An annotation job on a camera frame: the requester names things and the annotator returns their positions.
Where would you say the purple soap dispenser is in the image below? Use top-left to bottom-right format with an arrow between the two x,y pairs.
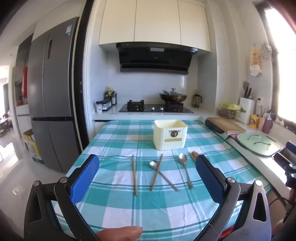
262,112 -> 275,134

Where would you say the black gas stove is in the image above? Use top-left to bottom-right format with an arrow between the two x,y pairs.
119,100 -> 194,114

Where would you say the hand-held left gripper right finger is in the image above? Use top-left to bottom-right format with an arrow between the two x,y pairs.
195,154 -> 272,241

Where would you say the red hanging cloth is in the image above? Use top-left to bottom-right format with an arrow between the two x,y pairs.
21,66 -> 28,105

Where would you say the cardboard box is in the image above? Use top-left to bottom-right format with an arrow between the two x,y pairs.
23,129 -> 44,165

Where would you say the hanging wire strainer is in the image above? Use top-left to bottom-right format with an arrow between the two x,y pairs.
261,44 -> 272,59

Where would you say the teal checkered tablecloth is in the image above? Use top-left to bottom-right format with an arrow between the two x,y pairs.
50,119 -> 273,241

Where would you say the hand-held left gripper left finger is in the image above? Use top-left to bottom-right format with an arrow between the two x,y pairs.
24,154 -> 102,241

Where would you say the window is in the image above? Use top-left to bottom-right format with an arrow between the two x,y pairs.
264,7 -> 296,121

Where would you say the black door frame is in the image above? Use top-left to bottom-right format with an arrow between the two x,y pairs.
73,0 -> 95,154

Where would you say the black range hood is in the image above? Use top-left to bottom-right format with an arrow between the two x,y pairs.
116,42 -> 198,75

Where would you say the white knife block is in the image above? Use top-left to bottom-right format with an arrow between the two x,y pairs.
238,97 -> 255,124

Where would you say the white wall cabinet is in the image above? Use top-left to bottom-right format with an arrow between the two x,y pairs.
99,0 -> 211,52

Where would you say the wooden chair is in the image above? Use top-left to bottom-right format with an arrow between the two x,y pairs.
0,111 -> 12,138

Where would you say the dark wok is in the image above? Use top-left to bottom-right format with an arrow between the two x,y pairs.
159,91 -> 188,104

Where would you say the cream utensil holder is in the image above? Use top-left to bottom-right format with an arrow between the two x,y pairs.
153,120 -> 188,151

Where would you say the hanging printed bag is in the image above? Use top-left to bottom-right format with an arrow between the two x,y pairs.
249,47 -> 263,76

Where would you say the steel spoon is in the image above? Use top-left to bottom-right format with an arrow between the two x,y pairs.
149,159 -> 179,192
178,152 -> 193,189

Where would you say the grey refrigerator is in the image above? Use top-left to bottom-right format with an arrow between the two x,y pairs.
26,17 -> 80,173

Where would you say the wooden cutting board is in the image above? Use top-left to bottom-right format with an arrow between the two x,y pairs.
206,117 -> 247,134

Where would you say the glass wok lid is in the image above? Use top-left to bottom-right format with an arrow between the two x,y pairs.
163,88 -> 183,96

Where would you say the basket with yellow bag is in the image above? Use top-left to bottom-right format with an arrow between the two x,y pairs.
218,103 -> 246,118

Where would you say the dark french press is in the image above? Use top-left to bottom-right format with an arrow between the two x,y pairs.
192,93 -> 202,108

